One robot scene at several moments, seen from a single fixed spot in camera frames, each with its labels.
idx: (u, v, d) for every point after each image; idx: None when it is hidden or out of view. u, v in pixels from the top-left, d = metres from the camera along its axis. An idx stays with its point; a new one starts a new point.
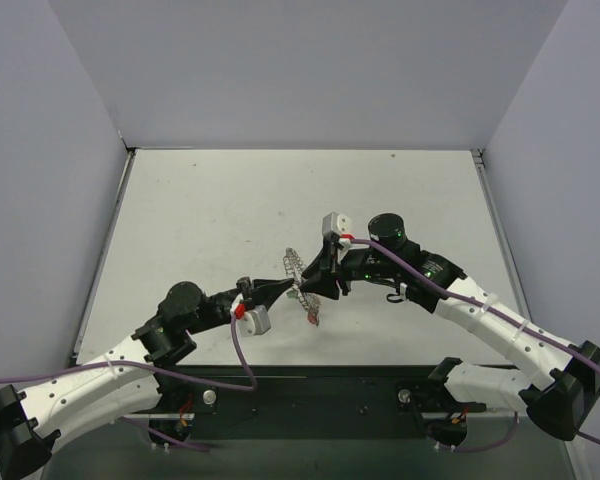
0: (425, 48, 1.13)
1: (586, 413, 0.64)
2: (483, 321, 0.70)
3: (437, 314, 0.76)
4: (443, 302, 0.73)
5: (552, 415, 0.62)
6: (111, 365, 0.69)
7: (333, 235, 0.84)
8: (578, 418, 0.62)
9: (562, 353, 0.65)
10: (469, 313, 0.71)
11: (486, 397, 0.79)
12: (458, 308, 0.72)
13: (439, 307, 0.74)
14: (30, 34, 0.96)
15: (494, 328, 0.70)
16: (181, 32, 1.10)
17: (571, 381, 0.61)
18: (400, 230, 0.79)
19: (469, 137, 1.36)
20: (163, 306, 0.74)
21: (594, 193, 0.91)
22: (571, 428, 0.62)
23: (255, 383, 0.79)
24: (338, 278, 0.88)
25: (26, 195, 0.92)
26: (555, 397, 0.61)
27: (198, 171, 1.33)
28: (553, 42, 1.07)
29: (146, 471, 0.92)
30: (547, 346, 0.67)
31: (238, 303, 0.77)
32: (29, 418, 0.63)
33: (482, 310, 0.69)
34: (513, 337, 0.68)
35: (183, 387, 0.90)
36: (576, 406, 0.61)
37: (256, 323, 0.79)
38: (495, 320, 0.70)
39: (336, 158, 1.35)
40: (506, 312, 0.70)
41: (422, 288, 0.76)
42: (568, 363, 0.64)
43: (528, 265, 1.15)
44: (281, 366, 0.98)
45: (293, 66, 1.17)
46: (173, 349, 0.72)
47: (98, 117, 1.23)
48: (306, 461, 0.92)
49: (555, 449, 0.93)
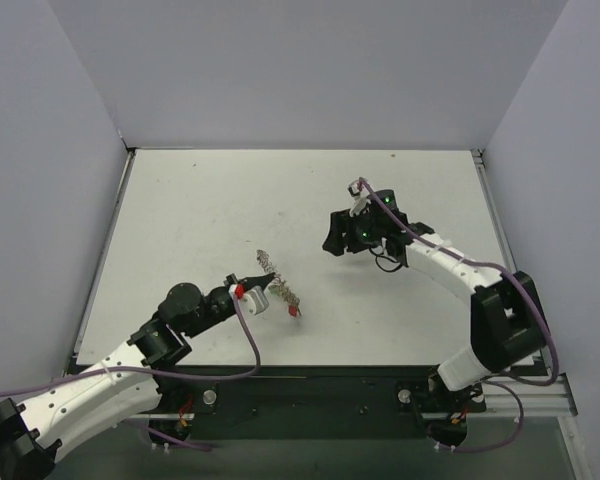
0: (426, 47, 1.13)
1: (520, 340, 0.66)
2: (433, 257, 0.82)
3: (413, 264, 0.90)
4: (411, 247, 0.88)
5: (482, 332, 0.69)
6: (108, 372, 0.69)
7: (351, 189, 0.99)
8: (510, 339, 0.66)
9: (494, 278, 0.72)
10: (424, 253, 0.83)
11: (464, 373, 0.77)
12: (419, 251, 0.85)
13: (410, 254, 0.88)
14: (30, 36, 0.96)
15: (441, 262, 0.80)
16: (182, 33, 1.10)
17: (490, 294, 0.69)
18: (387, 196, 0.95)
19: (470, 137, 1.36)
20: (162, 306, 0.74)
21: (594, 193, 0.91)
22: (501, 348, 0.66)
23: (259, 358, 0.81)
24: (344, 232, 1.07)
25: (25, 195, 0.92)
26: (475, 309, 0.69)
27: (198, 171, 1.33)
28: (554, 41, 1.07)
29: (146, 471, 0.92)
30: (481, 271, 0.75)
31: (238, 285, 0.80)
32: (30, 428, 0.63)
33: (433, 247, 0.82)
34: (452, 265, 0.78)
35: (183, 386, 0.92)
36: (496, 318, 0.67)
37: (256, 300, 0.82)
38: (443, 256, 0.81)
39: (336, 158, 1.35)
40: (455, 250, 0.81)
41: (398, 242, 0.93)
42: (494, 282, 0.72)
43: (527, 265, 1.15)
44: (268, 366, 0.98)
45: (293, 66, 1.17)
46: (169, 352, 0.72)
47: (97, 117, 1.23)
48: (306, 461, 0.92)
49: (555, 450, 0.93)
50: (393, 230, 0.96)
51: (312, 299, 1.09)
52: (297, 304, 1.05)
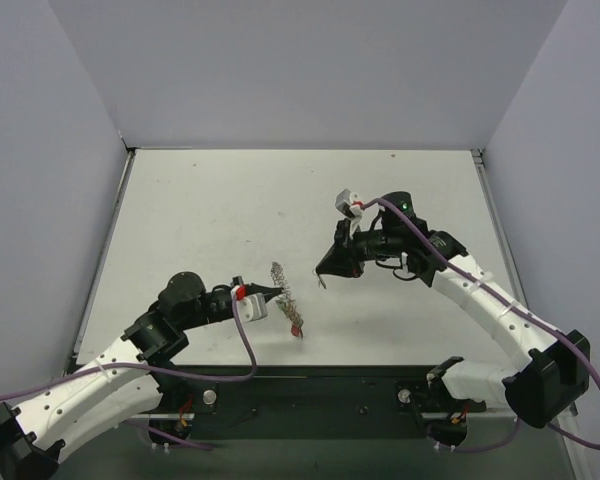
0: (425, 48, 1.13)
1: (560, 398, 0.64)
2: (472, 294, 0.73)
3: (434, 287, 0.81)
4: (440, 274, 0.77)
5: (526, 390, 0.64)
6: (103, 369, 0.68)
7: (345, 207, 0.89)
8: (554, 402, 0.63)
9: (548, 339, 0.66)
10: (461, 287, 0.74)
11: (478, 391, 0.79)
12: (452, 280, 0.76)
13: (436, 279, 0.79)
14: (31, 35, 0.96)
15: (483, 304, 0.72)
16: (183, 33, 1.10)
17: (547, 361, 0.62)
18: (405, 203, 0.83)
19: (469, 137, 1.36)
20: (161, 295, 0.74)
21: (593, 192, 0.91)
22: (545, 411, 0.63)
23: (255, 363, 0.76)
24: (354, 259, 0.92)
25: (26, 194, 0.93)
26: (528, 374, 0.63)
27: (198, 171, 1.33)
28: (554, 42, 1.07)
29: (146, 471, 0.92)
30: (532, 327, 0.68)
31: (239, 285, 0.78)
32: (27, 432, 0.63)
33: (475, 285, 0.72)
34: (499, 314, 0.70)
35: (183, 386, 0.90)
36: (552, 388, 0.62)
37: (254, 307, 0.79)
38: (485, 297, 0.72)
39: (336, 158, 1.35)
40: (500, 292, 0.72)
41: (424, 259, 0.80)
42: (548, 346, 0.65)
43: (527, 265, 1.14)
44: (269, 367, 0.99)
45: (293, 66, 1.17)
46: (166, 345, 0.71)
47: (98, 117, 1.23)
48: (306, 460, 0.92)
49: (554, 446, 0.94)
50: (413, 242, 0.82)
51: (312, 300, 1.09)
52: (300, 325, 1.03)
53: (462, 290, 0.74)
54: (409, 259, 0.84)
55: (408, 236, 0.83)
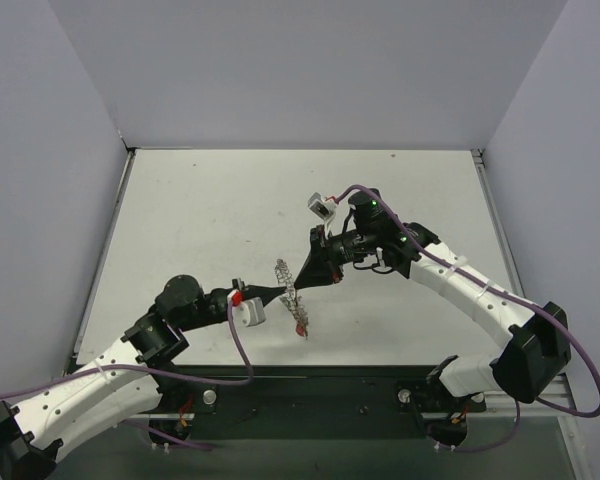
0: (425, 48, 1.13)
1: (545, 371, 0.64)
2: (448, 280, 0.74)
3: (413, 278, 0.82)
4: (416, 264, 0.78)
5: (512, 368, 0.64)
6: (101, 371, 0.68)
7: (320, 207, 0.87)
8: (540, 375, 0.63)
9: (527, 313, 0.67)
10: (438, 273, 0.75)
11: (477, 386, 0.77)
12: (429, 269, 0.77)
13: (414, 271, 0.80)
14: (31, 36, 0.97)
15: (460, 287, 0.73)
16: (183, 34, 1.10)
17: (527, 335, 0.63)
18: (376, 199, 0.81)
19: (470, 137, 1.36)
20: (158, 299, 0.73)
21: (593, 192, 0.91)
22: (533, 386, 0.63)
23: (248, 366, 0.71)
24: (332, 263, 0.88)
25: (26, 194, 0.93)
26: (512, 352, 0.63)
27: (198, 171, 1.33)
28: (554, 42, 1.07)
29: (146, 471, 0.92)
30: (510, 303, 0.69)
31: (235, 292, 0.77)
32: (25, 431, 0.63)
33: (450, 270, 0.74)
34: (477, 294, 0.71)
35: (183, 386, 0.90)
36: (536, 361, 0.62)
37: (251, 312, 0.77)
38: (462, 280, 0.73)
39: (336, 158, 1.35)
40: (474, 275, 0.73)
41: (399, 250, 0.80)
42: (526, 321, 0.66)
43: (527, 265, 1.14)
44: (273, 366, 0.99)
45: (293, 66, 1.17)
46: (165, 347, 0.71)
47: (97, 117, 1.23)
48: (306, 461, 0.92)
49: (554, 446, 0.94)
50: (388, 236, 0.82)
51: (312, 300, 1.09)
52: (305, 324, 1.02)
53: (439, 277, 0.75)
54: (385, 253, 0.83)
55: (382, 232, 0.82)
